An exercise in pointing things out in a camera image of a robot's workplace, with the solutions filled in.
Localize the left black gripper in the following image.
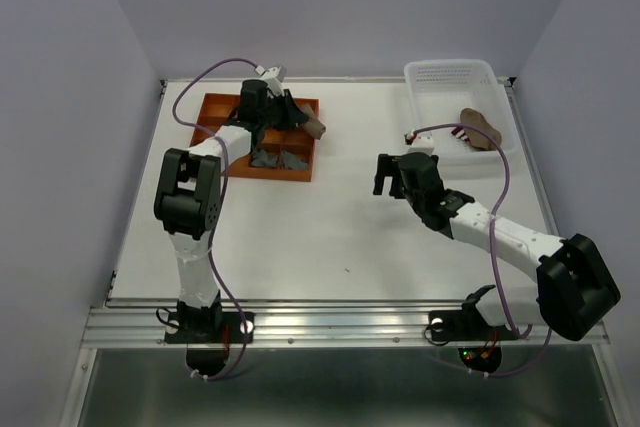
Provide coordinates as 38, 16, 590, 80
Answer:
258, 89, 307, 131

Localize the brown sock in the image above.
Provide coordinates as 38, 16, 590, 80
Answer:
460, 108, 502, 151
300, 104, 326, 140

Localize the grey sock pair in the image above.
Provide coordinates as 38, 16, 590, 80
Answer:
250, 149, 279, 169

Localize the dark grey sock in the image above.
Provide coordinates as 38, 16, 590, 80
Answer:
280, 151, 308, 171

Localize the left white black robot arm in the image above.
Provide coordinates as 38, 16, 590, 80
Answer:
153, 72, 316, 344

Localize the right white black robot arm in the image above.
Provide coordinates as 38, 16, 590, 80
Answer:
373, 152, 621, 342

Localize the orange compartment tray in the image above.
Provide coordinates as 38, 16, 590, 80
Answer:
197, 93, 316, 182

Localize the red white striped sock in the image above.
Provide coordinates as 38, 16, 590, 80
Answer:
451, 126, 470, 143

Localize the aluminium rail frame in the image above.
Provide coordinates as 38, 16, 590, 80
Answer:
61, 79, 635, 426

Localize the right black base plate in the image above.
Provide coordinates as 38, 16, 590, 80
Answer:
429, 310, 516, 343

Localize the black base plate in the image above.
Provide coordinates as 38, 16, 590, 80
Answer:
163, 311, 255, 345
429, 310, 516, 343

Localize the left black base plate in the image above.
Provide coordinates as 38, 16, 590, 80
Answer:
163, 311, 255, 345

